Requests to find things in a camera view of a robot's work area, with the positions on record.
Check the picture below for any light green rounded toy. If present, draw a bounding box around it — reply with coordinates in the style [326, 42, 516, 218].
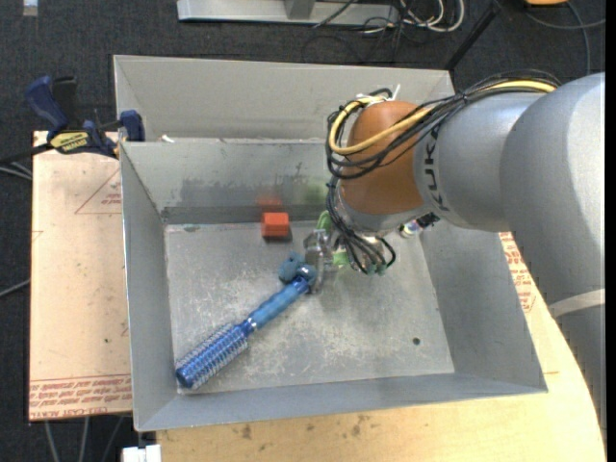
[316, 210, 351, 270]

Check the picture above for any small teal toy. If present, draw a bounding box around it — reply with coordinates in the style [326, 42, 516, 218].
[278, 252, 317, 281]

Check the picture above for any red-orange block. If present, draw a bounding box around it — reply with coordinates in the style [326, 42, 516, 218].
[260, 211, 292, 241]

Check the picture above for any grey metal bin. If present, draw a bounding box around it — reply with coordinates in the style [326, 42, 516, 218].
[113, 54, 549, 432]

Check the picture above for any blue round hairbrush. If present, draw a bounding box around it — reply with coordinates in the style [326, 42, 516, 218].
[173, 275, 319, 391]

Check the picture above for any brown cardboard board, red print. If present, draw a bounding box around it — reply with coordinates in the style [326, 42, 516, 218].
[28, 130, 538, 423]

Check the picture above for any black cylinder on white bracket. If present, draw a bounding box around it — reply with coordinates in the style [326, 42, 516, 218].
[398, 212, 441, 239]

